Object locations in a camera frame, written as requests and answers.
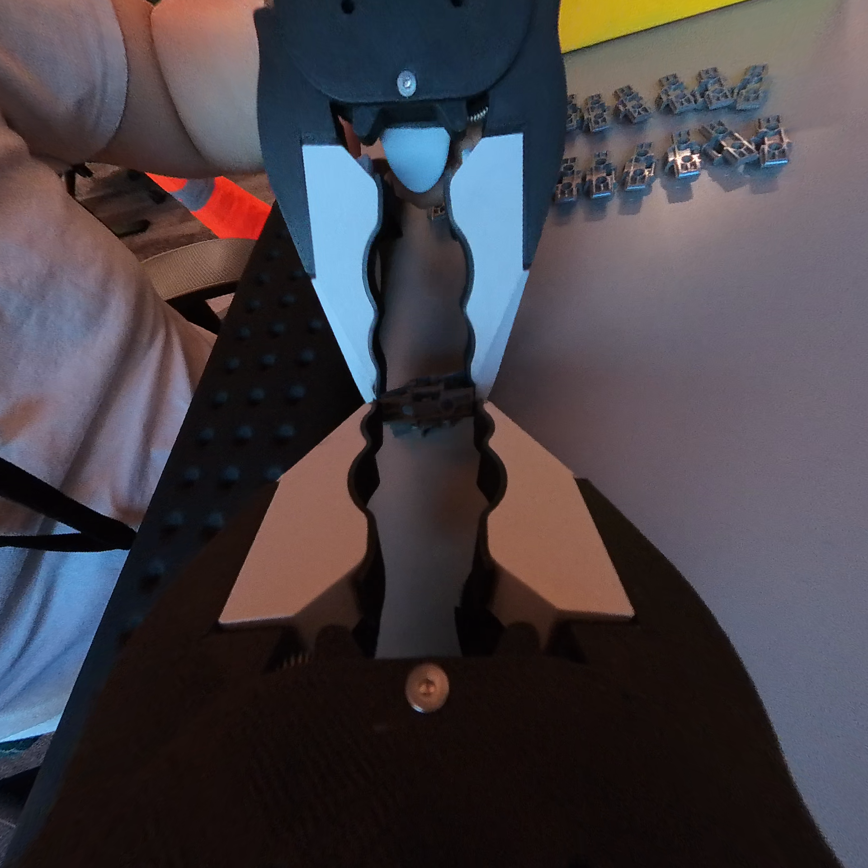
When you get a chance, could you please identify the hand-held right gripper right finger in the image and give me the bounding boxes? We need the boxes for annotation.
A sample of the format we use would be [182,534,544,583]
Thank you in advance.
[463,399,637,657]

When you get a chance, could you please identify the orange and grey object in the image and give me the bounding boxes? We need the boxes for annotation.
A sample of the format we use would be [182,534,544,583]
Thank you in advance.
[146,173,274,240]

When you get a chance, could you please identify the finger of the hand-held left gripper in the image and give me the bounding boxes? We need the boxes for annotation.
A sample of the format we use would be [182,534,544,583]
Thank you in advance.
[444,133,531,401]
[300,142,387,404]

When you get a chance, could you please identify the yellow board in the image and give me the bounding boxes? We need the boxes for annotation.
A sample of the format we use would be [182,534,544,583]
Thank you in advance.
[559,0,868,54]

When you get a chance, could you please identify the black strap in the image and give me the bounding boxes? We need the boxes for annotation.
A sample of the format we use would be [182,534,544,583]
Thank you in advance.
[0,458,137,553]

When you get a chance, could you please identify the person's left forearm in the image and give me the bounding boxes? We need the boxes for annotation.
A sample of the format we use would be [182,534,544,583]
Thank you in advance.
[102,0,272,179]

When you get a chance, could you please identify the rows of grey track links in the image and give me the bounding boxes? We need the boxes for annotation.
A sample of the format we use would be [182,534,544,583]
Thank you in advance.
[552,64,794,204]

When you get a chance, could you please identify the grey webbing strap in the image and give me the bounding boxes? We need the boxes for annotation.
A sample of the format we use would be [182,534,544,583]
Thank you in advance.
[136,236,257,299]

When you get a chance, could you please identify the grey desk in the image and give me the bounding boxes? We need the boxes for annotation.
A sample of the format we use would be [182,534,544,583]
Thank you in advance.
[369,41,868,868]

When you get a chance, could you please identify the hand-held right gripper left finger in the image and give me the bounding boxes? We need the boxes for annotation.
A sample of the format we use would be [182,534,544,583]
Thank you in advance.
[217,401,384,657]

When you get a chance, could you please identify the black perforated mat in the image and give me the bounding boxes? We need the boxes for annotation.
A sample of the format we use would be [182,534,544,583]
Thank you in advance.
[41,200,377,801]

